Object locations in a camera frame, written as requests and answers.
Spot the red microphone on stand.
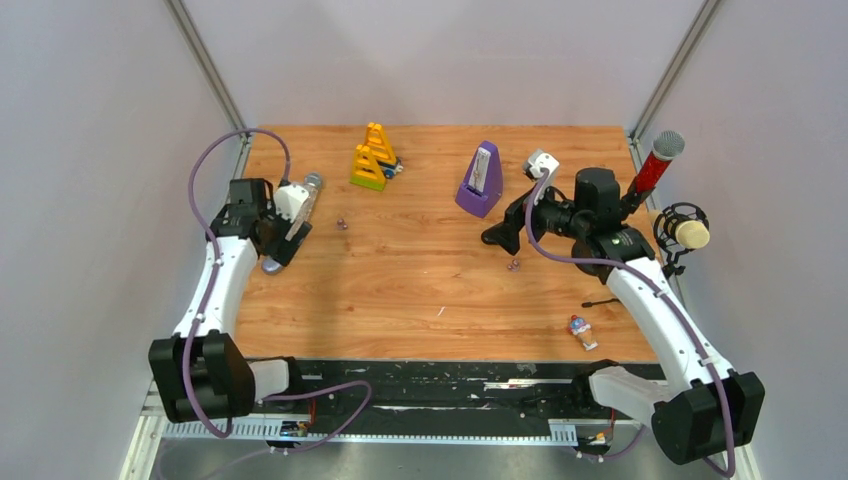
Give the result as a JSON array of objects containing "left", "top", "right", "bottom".
[{"left": 620, "top": 130, "right": 686, "bottom": 218}]

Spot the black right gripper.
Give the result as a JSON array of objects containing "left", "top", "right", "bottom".
[{"left": 483, "top": 175, "right": 588, "bottom": 256}]

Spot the purple metronome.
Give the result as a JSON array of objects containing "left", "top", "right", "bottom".
[{"left": 455, "top": 141, "right": 504, "bottom": 218}]

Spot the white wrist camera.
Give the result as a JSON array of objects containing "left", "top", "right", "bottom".
[
  {"left": 273, "top": 183, "right": 310, "bottom": 222},
  {"left": 522, "top": 149, "right": 560, "bottom": 181}
]

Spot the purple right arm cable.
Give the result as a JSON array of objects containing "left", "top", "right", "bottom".
[{"left": 524, "top": 168, "right": 738, "bottom": 480}]

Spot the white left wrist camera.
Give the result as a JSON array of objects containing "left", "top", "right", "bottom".
[{"left": 273, "top": 183, "right": 310, "bottom": 222}]

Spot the yellow toy block tower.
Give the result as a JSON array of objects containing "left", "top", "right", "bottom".
[{"left": 349, "top": 145, "right": 387, "bottom": 192}]

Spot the purple-grey earbud charging case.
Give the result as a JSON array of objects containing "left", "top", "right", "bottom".
[{"left": 261, "top": 257, "right": 285, "bottom": 276}]

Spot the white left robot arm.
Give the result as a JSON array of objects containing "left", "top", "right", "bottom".
[{"left": 148, "top": 173, "right": 323, "bottom": 423}]

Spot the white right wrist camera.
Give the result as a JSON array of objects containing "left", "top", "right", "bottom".
[{"left": 522, "top": 149, "right": 560, "bottom": 181}]

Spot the small toy figure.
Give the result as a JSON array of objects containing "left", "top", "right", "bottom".
[{"left": 568, "top": 315, "right": 598, "bottom": 351}]

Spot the beige microphone in shock mount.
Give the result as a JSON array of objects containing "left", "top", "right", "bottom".
[{"left": 649, "top": 202, "right": 711, "bottom": 279}]

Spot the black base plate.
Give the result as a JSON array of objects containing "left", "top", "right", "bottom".
[{"left": 295, "top": 359, "right": 634, "bottom": 439}]

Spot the silver glitter microphone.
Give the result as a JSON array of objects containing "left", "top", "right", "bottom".
[{"left": 285, "top": 172, "right": 324, "bottom": 241}]

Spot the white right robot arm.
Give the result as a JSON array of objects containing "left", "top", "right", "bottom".
[{"left": 482, "top": 166, "right": 765, "bottom": 478}]

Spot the yellow toy block on car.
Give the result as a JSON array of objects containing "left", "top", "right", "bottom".
[{"left": 364, "top": 122, "right": 403, "bottom": 180}]

